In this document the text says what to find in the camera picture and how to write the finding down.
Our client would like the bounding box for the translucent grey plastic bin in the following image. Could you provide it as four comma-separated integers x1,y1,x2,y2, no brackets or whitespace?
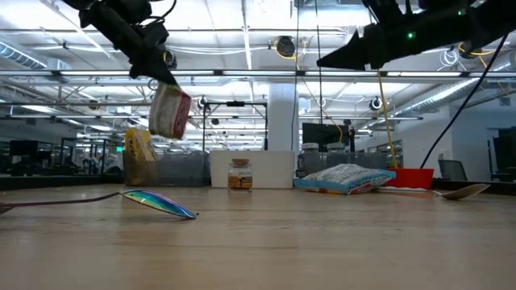
123,149,210,187
296,151,400,179

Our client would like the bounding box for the green and pink ramen packet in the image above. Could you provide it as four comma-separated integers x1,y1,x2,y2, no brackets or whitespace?
148,81,193,141

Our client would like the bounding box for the white-capped white-label spice jar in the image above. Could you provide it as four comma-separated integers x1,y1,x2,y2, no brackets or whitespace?
298,142,323,177

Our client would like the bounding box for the rainbow iridescent metal spoon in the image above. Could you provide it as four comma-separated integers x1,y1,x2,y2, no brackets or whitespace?
0,188,198,221

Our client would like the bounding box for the small cork-topped spice jar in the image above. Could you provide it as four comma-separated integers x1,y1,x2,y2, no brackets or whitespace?
227,158,254,192

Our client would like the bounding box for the blue-edged ramen packet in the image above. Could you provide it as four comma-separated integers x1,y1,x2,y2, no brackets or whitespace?
293,163,397,196

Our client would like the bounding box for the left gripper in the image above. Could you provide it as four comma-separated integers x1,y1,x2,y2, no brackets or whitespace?
116,23,179,86

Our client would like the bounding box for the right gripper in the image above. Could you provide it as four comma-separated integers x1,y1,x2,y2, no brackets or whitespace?
316,18,432,70

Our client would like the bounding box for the long black arm cable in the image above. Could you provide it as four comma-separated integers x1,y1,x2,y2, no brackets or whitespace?
418,34,510,169

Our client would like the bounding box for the silver metal spoon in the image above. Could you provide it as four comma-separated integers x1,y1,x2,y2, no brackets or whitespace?
378,183,491,201

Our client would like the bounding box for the grey mesh office chair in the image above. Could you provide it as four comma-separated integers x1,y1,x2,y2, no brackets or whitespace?
438,159,468,181

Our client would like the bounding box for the yellow Maruchan ramen packet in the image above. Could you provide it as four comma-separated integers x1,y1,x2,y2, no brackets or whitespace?
123,127,158,186

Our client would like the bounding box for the white plastic bin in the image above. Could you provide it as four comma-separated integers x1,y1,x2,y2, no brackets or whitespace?
209,150,298,189

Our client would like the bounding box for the red plastic bowl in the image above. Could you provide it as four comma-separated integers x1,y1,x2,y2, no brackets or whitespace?
389,168,435,190

